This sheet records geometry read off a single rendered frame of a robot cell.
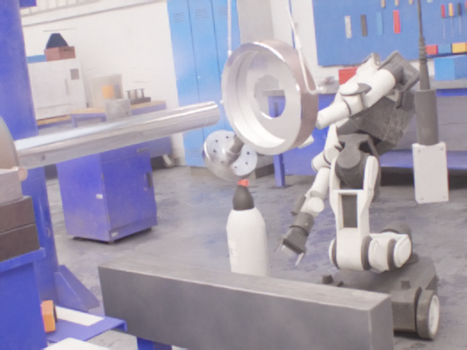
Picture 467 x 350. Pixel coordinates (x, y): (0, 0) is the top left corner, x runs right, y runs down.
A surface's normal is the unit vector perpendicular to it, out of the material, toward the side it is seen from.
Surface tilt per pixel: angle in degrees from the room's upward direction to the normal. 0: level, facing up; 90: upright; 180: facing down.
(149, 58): 90
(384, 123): 72
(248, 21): 90
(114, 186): 90
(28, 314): 90
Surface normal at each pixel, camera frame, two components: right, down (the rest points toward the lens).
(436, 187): -0.11, 0.19
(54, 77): 0.75, 0.04
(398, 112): 0.40, -0.34
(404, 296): -0.42, -0.55
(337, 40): -0.66, 0.21
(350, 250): -0.50, -0.07
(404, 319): -0.48, 0.21
